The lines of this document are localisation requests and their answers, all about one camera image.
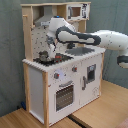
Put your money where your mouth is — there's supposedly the black toy faucet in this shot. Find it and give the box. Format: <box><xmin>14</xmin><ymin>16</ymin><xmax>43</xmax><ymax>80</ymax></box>
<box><xmin>67</xmin><ymin>42</ymin><xmax>75</xmax><ymax>49</ymax></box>

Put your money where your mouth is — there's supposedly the grey toy sink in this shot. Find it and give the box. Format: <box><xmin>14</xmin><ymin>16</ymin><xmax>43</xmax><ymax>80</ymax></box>
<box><xmin>66</xmin><ymin>47</ymin><xmax>94</xmax><ymax>56</ymax></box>

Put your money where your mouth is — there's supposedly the red stove knob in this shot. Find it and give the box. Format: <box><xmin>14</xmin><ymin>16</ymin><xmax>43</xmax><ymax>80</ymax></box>
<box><xmin>71</xmin><ymin>66</ymin><xmax>78</xmax><ymax>73</ymax></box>
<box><xmin>54</xmin><ymin>73</ymin><xmax>60</xmax><ymax>79</ymax></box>

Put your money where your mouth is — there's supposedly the wooden table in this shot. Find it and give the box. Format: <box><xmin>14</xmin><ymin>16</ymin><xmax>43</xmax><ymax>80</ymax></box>
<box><xmin>0</xmin><ymin>81</ymin><xmax>128</xmax><ymax>128</ymax></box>

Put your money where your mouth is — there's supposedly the toy oven door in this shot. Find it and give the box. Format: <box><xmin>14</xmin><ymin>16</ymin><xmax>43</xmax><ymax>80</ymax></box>
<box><xmin>49</xmin><ymin>79</ymin><xmax>79</xmax><ymax>118</ymax></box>

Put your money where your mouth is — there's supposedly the left red stove knob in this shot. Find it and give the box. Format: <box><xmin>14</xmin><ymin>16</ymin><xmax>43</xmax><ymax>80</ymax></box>
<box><xmin>54</xmin><ymin>73</ymin><xmax>60</xmax><ymax>79</ymax></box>

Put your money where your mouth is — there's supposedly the white cabinet door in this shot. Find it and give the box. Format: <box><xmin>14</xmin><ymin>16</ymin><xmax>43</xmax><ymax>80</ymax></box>
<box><xmin>80</xmin><ymin>55</ymin><xmax>102</xmax><ymax>106</ymax></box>

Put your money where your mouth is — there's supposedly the grey range hood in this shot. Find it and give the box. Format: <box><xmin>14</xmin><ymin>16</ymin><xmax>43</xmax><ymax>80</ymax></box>
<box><xmin>34</xmin><ymin>6</ymin><xmax>59</xmax><ymax>27</ymax></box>

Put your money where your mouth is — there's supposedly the right red stove knob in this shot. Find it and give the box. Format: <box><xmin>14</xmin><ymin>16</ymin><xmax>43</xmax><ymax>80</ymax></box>
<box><xmin>71</xmin><ymin>66</ymin><xmax>78</xmax><ymax>73</ymax></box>

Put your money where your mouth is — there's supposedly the wooden toy kitchen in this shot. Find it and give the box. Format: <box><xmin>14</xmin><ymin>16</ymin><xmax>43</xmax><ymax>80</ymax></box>
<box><xmin>22</xmin><ymin>2</ymin><xmax>104</xmax><ymax>127</ymax></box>

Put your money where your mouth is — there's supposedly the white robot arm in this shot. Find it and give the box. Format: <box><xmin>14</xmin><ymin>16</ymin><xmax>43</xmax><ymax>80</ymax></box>
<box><xmin>47</xmin><ymin>16</ymin><xmax>128</xmax><ymax>68</ymax></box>

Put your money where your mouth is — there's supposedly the small metal toy pot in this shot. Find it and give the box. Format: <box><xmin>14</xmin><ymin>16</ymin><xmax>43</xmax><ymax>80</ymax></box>
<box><xmin>39</xmin><ymin>51</ymin><xmax>51</xmax><ymax>62</ymax></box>

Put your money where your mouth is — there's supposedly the black toy stovetop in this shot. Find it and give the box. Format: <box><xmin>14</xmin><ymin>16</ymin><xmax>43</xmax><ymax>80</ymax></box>
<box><xmin>34</xmin><ymin>53</ymin><xmax>71</xmax><ymax>66</ymax></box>

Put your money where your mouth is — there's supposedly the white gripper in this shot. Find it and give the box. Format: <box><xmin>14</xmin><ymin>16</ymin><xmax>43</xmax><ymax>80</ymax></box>
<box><xmin>46</xmin><ymin>37</ymin><xmax>56</xmax><ymax>58</ymax></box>

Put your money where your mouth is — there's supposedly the toy microwave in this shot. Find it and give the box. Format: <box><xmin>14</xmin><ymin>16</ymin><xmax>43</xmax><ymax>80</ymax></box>
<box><xmin>66</xmin><ymin>3</ymin><xmax>90</xmax><ymax>21</ymax></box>

